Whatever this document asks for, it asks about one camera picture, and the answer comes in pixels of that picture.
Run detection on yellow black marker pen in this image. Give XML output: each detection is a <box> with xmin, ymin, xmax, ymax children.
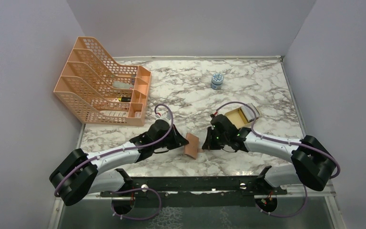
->
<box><xmin>112</xmin><ymin>97</ymin><xmax>131</xmax><ymax>103</ymax></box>

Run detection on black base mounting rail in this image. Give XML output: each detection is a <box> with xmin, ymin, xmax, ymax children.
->
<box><xmin>100</xmin><ymin>169</ymin><xmax>287</xmax><ymax>208</ymax></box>

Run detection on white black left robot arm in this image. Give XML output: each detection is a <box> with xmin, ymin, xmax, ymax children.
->
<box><xmin>49</xmin><ymin>120</ymin><xmax>189</xmax><ymax>206</ymax></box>

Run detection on white boxes in organizer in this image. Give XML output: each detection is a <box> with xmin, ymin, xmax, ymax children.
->
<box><xmin>101</xmin><ymin>110</ymin><xmax>128</xmax><ymax>117</ymax></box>

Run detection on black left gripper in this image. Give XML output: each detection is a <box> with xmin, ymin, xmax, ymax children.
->
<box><xmin>153</xmin><ymin>124</ymin><xmax>189</xmax><ymax>150</ymax></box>

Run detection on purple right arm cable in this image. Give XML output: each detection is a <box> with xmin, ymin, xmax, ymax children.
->
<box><xmin>213</xmin><ymin>101</ymin><xmax>342</xmax><ymax>219</ymax></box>

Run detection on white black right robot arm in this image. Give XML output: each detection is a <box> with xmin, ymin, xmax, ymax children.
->
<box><xmin>202</xmin><ymin>114</ymin><xmax>338</xmax><ymax>194</ymax></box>

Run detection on orange plastic file organizer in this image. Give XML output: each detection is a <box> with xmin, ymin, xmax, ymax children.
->
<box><xmin>53</xmin><ymin>37</ymin><xmax>152</xmax><ymax>126</ymax></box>

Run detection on small blue white jar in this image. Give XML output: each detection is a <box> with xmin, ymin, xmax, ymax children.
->
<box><xmin>210</xmin><ymin>73</ymin><xmax>224</xmax><ymax>90</ymax></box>

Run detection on tan leather card holder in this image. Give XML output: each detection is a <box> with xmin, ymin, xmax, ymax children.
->
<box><xmin>183</xmin><ymin>133</ymin><xmax>200</xmax><ymax>159</ymax></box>

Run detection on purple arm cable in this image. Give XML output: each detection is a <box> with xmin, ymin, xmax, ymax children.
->
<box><xmin>54</xmin><ymin>104</ymin><xmax>174</xmax><ymax>198</ymax></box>
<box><xmin>213</xmin><ymin>101</ymin><xmax>342</xmax><ymax>219</ymax></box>

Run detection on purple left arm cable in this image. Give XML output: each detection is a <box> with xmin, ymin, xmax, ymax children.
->
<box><xmin>54</xmin><ymin>104</ymin><xmax>174</xmax><ymax>198</ymax></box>

